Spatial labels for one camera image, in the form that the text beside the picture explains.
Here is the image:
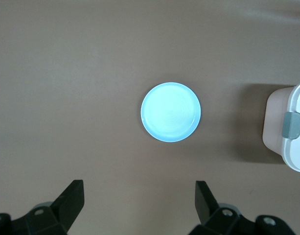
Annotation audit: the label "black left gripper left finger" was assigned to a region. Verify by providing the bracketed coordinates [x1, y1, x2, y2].
[10, 180, 85, 235]

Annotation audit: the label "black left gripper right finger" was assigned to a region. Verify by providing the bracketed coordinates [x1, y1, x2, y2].
[190, 180, 257, 235]

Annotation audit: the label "light blue round plate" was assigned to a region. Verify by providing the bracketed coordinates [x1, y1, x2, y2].
[140, 82, 202, 143]

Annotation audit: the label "white storage box with lid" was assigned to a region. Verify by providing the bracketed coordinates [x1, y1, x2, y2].
[262, 79, 300, 173]

